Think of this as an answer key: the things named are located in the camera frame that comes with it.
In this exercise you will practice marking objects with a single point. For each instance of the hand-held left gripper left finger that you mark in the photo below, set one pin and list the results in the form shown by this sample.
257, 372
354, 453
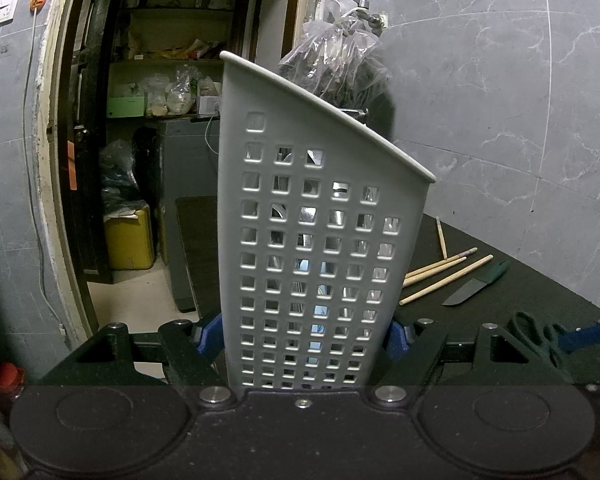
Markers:
211, 337

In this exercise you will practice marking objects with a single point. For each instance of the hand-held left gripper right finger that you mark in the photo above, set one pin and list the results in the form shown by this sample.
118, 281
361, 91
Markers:
397, 341

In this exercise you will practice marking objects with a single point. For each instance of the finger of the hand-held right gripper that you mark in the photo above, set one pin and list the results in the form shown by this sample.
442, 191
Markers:
587, 336

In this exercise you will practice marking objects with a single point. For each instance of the wooden chopstick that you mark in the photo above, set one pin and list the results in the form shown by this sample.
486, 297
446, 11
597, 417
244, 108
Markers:
441, 240
440, 263
450, 278
430, 274

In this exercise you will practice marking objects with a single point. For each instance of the white perforated utensil holder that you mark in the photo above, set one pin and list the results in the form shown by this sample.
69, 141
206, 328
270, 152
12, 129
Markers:
260, 100

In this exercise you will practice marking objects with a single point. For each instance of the yellow jerry can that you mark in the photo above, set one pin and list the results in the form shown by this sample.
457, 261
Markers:
130, 245

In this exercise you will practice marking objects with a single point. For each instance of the grey cabinet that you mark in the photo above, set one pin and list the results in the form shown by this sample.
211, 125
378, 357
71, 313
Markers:
187, 170

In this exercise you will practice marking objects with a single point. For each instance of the dark wooden door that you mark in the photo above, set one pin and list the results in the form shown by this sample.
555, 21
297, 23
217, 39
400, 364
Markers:
87, 210

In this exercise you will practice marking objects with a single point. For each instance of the black plastic bag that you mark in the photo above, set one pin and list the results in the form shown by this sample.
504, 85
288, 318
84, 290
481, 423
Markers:
117, 175

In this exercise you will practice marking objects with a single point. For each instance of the red capped jar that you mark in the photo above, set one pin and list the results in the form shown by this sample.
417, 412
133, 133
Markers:
7, 377

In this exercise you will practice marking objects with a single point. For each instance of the orange door poster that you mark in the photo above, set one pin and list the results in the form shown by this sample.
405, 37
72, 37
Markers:
71, 165

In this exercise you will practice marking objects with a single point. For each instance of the small white box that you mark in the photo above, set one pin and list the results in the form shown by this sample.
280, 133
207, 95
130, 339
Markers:
209, 105

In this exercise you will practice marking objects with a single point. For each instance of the clear food bags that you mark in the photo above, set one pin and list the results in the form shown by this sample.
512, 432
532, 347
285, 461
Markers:
177, 95

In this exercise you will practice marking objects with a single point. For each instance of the green box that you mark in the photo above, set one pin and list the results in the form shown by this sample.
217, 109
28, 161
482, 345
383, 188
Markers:
125, 107

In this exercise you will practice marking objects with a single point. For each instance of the plastic bag with dark contents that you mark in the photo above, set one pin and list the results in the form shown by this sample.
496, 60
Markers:
325, 70

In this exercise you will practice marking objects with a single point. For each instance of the colourful snack packets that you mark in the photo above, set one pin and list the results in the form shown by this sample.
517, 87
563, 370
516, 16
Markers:
195, 50

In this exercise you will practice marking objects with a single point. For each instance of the wooden shelf unit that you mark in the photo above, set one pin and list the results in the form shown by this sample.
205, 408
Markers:
180, 35

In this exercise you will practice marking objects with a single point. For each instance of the cream door frame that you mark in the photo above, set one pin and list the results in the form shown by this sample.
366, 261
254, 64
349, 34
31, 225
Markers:
47, 185

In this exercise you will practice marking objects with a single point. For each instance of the metal wall faucet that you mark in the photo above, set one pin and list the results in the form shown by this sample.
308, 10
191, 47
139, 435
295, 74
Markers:
362, 2

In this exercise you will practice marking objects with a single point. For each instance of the orange wall hook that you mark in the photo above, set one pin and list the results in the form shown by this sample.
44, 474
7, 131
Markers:
37, 1

